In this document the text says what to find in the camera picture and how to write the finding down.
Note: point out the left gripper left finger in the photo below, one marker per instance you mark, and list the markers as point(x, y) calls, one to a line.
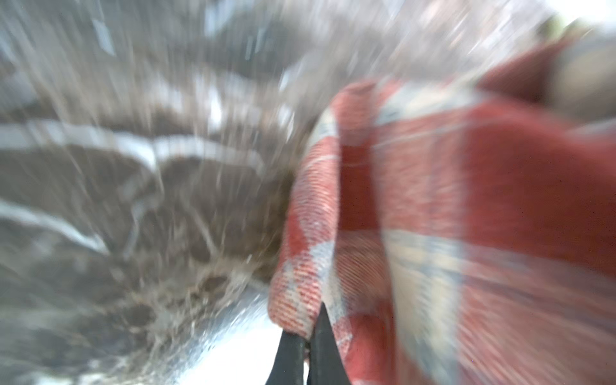
point(288, 367)

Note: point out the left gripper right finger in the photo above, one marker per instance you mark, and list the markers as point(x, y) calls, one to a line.
point(326, 366)

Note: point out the red plaid skirt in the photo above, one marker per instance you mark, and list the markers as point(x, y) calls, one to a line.
point(462, 233)

